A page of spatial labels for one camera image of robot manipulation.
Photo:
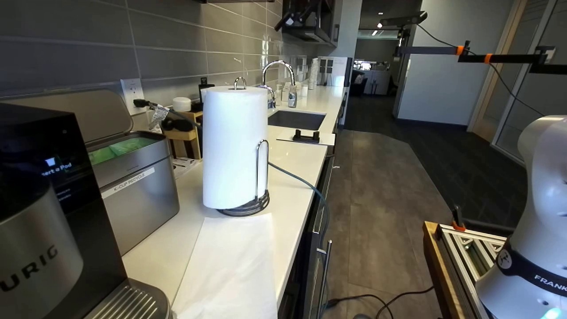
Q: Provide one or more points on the white cup on organizer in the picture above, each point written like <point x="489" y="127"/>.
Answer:
<point x="182" y="106"/>

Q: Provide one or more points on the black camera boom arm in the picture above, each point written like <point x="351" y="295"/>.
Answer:
<point x="535" y="62"/>

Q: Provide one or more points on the wooden coffee accessory organizer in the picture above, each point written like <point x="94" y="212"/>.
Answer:
<point x="182" y="134"/>

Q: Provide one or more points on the white wall outlet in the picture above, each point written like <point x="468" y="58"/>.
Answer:
<point x="131" y="90"/>

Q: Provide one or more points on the white paper towel roll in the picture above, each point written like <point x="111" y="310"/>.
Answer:
<point x="211" y="148"/>

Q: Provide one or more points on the chrome kitchen faucet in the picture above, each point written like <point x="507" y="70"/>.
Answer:
<point x="282" y="74"/>

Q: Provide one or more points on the black Keurig coffee maker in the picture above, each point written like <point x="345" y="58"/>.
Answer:
<point x="58" y="256"/>

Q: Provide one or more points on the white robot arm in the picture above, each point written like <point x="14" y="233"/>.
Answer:
<point x="528" y="279"/>

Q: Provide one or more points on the stainless steel bin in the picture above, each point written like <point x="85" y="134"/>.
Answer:
<point x="134" y="178"/>

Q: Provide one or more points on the dark metal towel holder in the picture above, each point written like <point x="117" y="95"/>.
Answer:
<point x="244" y="150"/>

